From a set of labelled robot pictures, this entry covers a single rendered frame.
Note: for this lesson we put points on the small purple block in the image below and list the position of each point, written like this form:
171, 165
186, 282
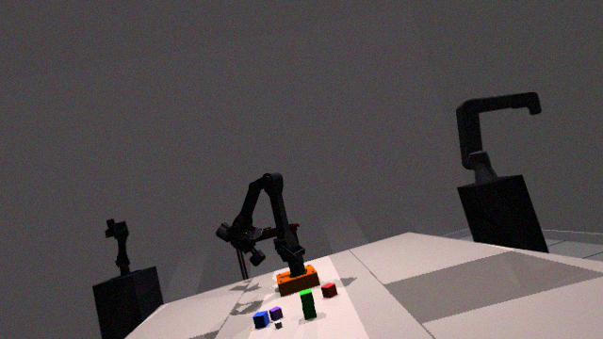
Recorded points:
276, 313

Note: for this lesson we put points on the green block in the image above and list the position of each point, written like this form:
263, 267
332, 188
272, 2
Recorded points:
307, 298
309, 312

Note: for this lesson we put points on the blue cube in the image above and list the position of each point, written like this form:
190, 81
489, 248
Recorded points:
261, 320

